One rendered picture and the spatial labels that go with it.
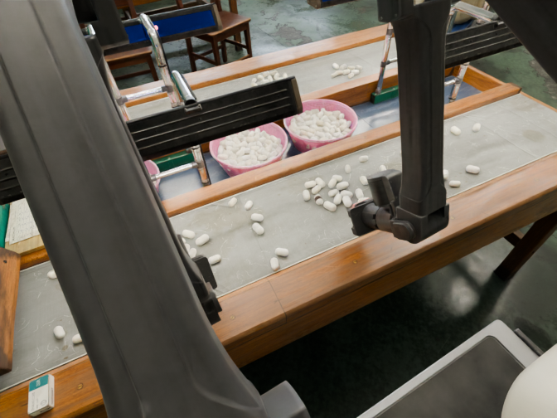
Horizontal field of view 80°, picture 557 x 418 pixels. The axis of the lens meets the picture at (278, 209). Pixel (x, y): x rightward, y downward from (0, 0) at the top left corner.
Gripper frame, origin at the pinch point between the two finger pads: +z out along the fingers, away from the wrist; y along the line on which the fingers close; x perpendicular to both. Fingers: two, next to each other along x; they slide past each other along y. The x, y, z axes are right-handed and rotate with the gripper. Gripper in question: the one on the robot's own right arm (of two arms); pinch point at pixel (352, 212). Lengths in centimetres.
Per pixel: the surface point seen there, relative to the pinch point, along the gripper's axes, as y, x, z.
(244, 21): -56, -129, 205
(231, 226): 28.2, -4.7, 16.8
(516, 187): -48.7, 10.4, -3.5
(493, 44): -49, -29, -5
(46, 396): 73, 9, -6
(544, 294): -97, 79, 34
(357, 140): -21.8, -15.4, 25.9
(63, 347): 72, 5, 5
